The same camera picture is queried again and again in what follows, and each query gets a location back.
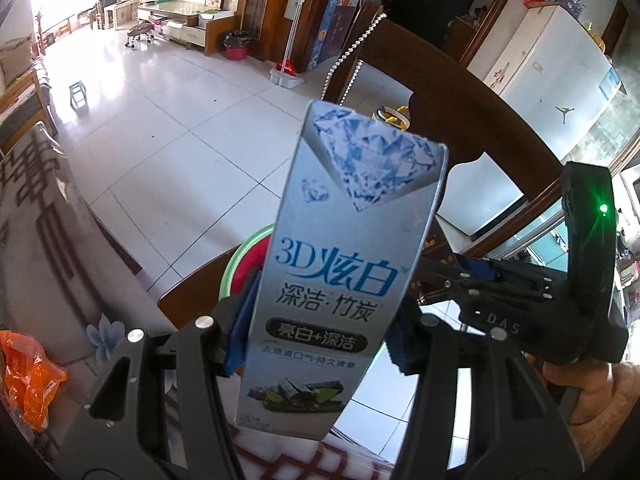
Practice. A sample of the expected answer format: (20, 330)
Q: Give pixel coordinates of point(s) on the red waste bin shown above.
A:
(237, 47)

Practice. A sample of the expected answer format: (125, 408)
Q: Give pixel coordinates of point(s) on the yellow black toy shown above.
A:
(392, 117)

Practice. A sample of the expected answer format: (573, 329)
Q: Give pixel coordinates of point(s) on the green rimmed red basin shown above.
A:
(245, 260)

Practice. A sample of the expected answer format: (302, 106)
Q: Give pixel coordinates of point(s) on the white refrigerator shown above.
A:
(550, 85)

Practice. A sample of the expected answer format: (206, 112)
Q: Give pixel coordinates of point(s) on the mop with white dustpan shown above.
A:
(287, 67)

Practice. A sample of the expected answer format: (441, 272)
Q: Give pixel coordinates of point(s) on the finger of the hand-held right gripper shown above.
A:
(450, 296)
(482, 267)

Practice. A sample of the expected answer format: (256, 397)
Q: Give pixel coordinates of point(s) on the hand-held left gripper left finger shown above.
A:
(245, 320)

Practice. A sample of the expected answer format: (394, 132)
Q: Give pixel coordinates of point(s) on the orange plastic wrapper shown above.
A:
(30, 380)

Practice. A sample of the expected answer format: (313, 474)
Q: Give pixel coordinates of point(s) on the leaning framed picture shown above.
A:
(125, 14)

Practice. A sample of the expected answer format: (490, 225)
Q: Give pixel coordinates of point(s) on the wooden chair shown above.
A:
(450, 95)
(105, 5)

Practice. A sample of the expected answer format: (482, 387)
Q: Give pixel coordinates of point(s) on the person's right hand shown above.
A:
(575, 377)

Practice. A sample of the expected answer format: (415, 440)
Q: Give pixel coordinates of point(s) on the small wheeled stool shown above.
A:
(140, 32)

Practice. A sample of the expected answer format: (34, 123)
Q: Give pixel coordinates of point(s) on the silver blue toothpaste box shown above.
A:
(340, 260)

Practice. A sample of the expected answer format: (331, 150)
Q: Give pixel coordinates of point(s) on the small black stool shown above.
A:
(77, 95)

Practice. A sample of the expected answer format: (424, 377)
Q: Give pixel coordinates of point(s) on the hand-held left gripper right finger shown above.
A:
(402, 345)

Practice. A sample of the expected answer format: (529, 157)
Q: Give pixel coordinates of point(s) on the wooden sofa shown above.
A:
(25, 105)

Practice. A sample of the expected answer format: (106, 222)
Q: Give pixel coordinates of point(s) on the person's right forearm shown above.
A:
(627, 390)

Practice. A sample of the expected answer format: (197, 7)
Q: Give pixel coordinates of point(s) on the blue printed board box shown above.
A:
(340, 15)

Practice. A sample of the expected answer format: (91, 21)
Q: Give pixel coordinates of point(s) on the dark brown packet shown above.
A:
(435, 255)

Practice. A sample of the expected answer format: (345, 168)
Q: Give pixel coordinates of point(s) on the low wooden cabinet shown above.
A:
(180, 25)

